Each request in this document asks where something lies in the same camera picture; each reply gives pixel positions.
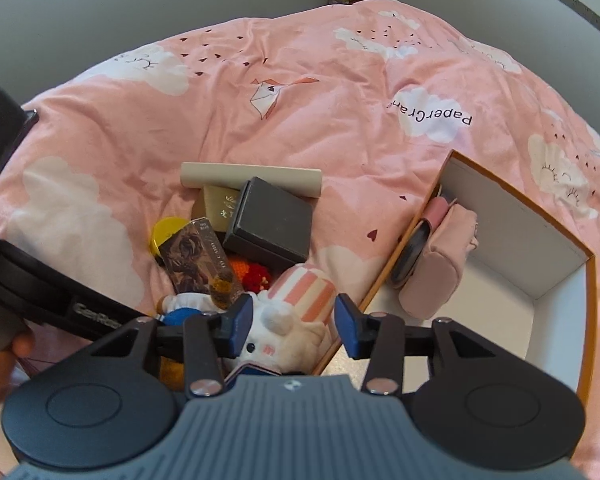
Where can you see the pink cloud print blanket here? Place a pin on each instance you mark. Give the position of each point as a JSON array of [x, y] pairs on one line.
[[330, 110]]

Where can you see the red crochet flower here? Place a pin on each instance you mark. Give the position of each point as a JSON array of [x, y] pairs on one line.
[[259, 276]]

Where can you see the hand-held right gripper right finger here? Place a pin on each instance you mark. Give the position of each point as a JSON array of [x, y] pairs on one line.
[[347, 330]]

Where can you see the pink striped plush cup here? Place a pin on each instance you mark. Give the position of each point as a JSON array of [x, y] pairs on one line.
[[305, 295]]

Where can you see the round metal tin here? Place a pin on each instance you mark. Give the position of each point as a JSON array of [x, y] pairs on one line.
[[410, 260]]

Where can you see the white plush toy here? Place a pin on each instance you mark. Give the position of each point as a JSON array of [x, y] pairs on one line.
[[280, 340]]

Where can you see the grey wall strip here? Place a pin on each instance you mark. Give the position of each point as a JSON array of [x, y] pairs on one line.
[[585, 12]]

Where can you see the small pink case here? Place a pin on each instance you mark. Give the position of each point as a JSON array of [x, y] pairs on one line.
[[437, 212]]

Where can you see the orange crochet ball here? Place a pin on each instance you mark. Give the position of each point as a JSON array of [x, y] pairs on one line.
[[238, 267]]

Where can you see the gold box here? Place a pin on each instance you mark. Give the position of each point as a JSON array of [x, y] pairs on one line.
[[217, 205]]

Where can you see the pink fabric pouch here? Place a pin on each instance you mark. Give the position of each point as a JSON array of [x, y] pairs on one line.
[[440, 270]]

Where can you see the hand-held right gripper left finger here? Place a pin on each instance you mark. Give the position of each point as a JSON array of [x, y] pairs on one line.
[[242, 322]]

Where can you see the brown patterned box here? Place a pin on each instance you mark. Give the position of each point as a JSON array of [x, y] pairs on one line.
[[199, 265]]

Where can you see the dark grey box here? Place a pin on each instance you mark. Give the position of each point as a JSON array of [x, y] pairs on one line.
[[270, 225]]

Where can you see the long cream box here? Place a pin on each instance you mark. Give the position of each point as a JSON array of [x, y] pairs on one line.
[[280, 177]]

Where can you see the orange cardboard box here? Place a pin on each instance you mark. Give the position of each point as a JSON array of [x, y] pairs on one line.
[[480, 210]]

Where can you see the small blue doll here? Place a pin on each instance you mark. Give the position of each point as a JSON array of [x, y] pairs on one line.
[[182, 315]]

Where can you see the yellow round lid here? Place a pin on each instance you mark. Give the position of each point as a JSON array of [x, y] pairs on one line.
[[167, 235]]

